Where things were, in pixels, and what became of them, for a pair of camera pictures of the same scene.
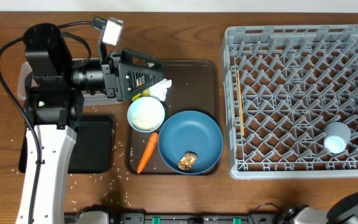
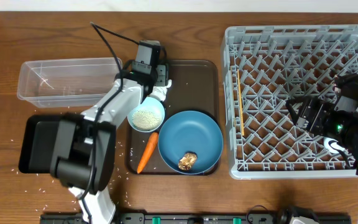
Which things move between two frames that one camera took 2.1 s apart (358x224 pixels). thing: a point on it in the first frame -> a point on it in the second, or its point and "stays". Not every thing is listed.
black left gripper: [116, 82] -> [165, 72]
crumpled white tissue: [160, 89] stays
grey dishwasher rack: [295, 80] stays
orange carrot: [148, 152] stays
